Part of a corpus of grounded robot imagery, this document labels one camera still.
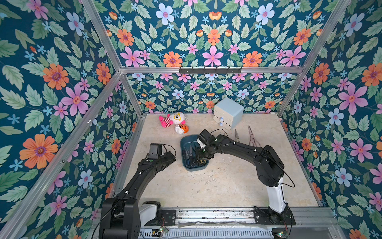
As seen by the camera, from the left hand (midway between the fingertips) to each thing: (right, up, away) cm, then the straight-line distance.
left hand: (174, 157), depth 87 cm
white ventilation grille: (+20, -33, -17) cm, 43 cm away
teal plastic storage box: (+6, +7, +13) cm, 16 cm away
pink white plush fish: (-3, +25, +20) cm, 32 cm away
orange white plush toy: (+2, +16, +17) cm, 24 cm away
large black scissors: (+10, -4, +4) cm, 11 cm away
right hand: (+14, 0, +1) cm, 14 cm away
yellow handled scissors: (+16, -3, +3) cm, 16 cm away
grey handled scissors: (+42, +11, +18) cm, 47 cm away
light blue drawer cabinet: (+35, +27, +12) cm, 46 cm away
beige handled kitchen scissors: (+53, +10, +17) cm, 56 cm away
